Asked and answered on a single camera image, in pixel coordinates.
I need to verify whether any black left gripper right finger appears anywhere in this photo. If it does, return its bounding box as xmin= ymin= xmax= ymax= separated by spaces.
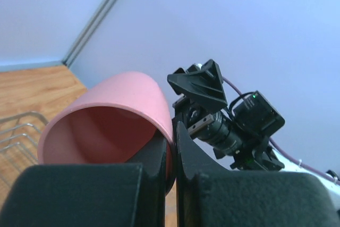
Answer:
xmin=176 ymin=123 xmax=339 ymax=227

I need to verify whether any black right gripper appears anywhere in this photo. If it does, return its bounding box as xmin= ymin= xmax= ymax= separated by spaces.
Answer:
xmin=167 ymin=59 xmax=285 ymax=171

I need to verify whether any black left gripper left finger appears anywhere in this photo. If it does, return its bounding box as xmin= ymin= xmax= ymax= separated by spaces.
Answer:
xmin=1 ymin=134 xmax=167 ymax=226

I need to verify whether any pink plastic cup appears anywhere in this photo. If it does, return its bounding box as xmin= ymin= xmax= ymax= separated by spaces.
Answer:
xmin=37 ymin=71 xmax=174 ymax=190

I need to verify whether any metal wire dish rack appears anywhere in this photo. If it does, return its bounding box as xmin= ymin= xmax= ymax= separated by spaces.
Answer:
xmin=1 ymin=111 xmax=48 ymax=191

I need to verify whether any aluminium frame post right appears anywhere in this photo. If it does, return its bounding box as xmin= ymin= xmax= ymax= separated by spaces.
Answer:
xmin=62 ymin=0 xmax=118 ymax=68

